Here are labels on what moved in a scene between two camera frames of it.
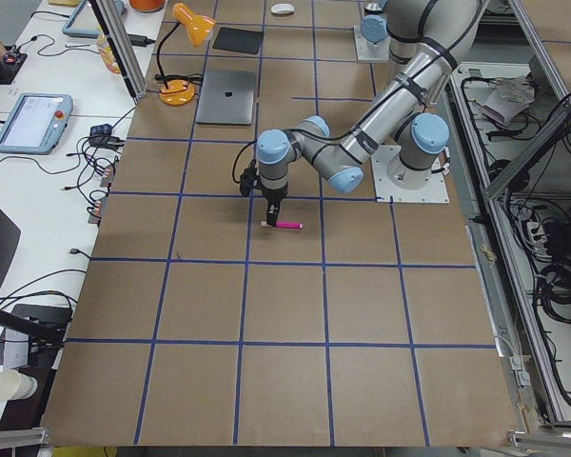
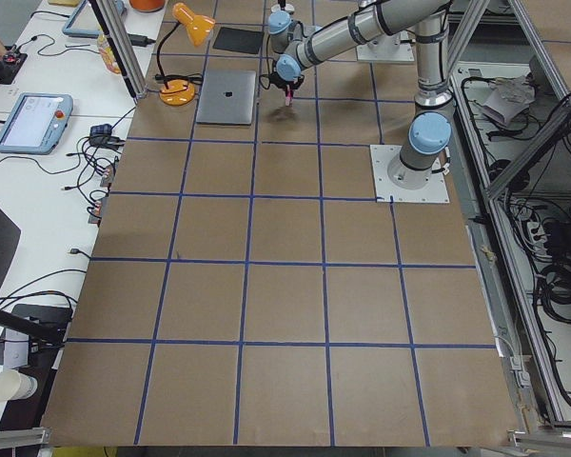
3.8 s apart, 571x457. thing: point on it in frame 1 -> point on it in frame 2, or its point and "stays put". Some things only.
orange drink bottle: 108,54 stays put
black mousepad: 239,40 stays put
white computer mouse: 282,9 stays put
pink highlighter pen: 285,224 -> 288,98
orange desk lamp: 179,92 stays put
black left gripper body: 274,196 -> 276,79
